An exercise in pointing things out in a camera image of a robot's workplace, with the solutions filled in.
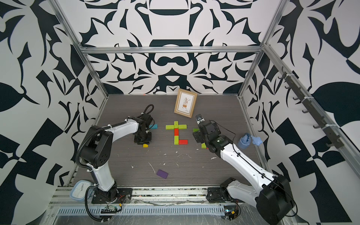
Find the right circuit board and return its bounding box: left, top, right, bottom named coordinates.
left=225, top=209, right=239, bottom=220

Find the left circuit board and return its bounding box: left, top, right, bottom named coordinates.
left=100, top=206, right=122, bottom=214

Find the circuit board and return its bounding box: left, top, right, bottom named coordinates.
left=100, top=206, right=122, bottom=214
left=225, top=209, right=239, bottom=220

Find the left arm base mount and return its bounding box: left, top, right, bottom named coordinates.
left=91, top=188, right=133, bottom=204

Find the black wall hook rail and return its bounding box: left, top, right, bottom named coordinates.
left=279, top=71, right=348, bottom=149

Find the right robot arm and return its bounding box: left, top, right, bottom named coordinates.
left=193, top=114, right=297, bottom=225

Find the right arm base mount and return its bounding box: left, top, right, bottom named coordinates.
left=206, top=187, right=241, bottom=203

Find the white cable duct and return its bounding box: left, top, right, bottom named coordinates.
left=57, top=205, right=225, bottom=216

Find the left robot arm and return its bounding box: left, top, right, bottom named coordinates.
left=76, top=113, right=154, bottom=194

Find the wooden picture frame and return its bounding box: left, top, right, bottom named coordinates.
left=174, top=89, right=197, bottom=118

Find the blue cloth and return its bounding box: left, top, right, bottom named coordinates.
left=238, top=133, right=263, bottom=150

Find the purple block lower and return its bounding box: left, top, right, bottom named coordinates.
left=156, top=170, right=168, bottom=179

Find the clear container blue lid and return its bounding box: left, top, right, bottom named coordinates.
left=69, top=180, right=93, bottom=202

